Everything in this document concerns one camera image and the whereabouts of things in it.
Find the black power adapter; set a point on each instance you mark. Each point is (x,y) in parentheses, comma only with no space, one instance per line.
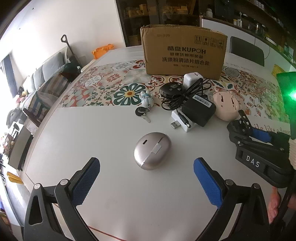
(198,109)

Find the vacuum cleaner handle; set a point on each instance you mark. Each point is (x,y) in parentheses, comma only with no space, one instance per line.
(72,56)

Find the brown cardboard box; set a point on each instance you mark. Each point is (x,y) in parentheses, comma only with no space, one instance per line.
(178,50)

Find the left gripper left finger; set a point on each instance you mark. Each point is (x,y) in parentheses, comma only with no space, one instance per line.
(41,222)

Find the black round plug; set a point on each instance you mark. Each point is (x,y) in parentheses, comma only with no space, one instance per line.
(171,89)

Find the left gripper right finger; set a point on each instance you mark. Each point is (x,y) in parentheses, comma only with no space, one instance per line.
(251,222)

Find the white cube charger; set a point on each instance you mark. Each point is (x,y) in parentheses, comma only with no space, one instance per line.
(191,78)

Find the orange plastic crate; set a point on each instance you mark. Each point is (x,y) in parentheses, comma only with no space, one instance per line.
(98,52)

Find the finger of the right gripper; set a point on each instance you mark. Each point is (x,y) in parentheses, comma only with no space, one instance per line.
(245,124)
(259,139)

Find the pink round deer toy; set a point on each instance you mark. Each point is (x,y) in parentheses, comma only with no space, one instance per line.
(227,106)

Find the silver oval mouse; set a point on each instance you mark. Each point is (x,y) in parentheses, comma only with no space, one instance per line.
(151,150)

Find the astronaut figurine keychain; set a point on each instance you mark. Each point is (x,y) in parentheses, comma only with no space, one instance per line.
(146,99)

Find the black dining chair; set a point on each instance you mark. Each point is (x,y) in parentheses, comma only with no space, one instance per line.
(246,50)

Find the patterned floral table mat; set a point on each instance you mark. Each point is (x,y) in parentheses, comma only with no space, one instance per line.
(121,84)

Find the operator right hand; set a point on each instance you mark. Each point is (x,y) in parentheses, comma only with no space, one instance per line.
(274,203)

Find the white battery charger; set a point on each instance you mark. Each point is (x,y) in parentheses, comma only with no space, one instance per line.
(180,120)

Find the grey sofa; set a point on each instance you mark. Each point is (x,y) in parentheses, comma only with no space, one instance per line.
(33,82)

